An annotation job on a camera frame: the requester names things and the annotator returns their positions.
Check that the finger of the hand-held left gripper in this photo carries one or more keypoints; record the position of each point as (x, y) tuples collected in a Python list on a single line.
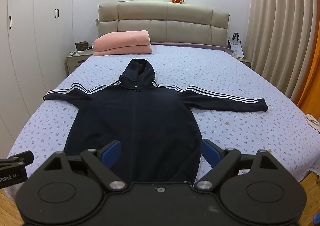
[(21, 157)]

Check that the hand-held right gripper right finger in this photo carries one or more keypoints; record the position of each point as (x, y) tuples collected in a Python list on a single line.
[(209, 152)]

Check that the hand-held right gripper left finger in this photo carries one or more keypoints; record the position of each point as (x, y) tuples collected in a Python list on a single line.
[(112, 152)]

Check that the dark navy striped hooded jacket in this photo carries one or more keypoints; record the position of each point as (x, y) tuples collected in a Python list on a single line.
[(140, 126)]

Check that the bed with floral blue sheet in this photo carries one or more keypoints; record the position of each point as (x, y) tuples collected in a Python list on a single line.
[(225, 96)]

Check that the beige nightstand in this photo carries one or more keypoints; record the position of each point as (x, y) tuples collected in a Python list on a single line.
[(76, 60)]

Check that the white crumpled cloth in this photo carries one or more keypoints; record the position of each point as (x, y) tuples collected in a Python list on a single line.
[(312, 121)]

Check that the white paper shopping bag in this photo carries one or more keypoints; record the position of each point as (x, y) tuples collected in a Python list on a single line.
[(236, 47)]

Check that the folded pink blanket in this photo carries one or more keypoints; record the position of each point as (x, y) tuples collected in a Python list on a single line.
[(123, 42)]

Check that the brown patterned pouch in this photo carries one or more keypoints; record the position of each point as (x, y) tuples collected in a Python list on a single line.
[(81, 45)]

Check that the white wardrobe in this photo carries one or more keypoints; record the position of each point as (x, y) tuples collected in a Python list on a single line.
[(32, 40)]

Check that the orange curtain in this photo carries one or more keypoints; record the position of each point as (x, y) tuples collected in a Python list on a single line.
[(311, 85)]

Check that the beige padded headboard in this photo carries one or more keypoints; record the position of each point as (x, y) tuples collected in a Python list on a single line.
[(163, 24)]

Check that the beige pleated curtain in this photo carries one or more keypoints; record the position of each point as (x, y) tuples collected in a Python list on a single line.
[(282, 30)]

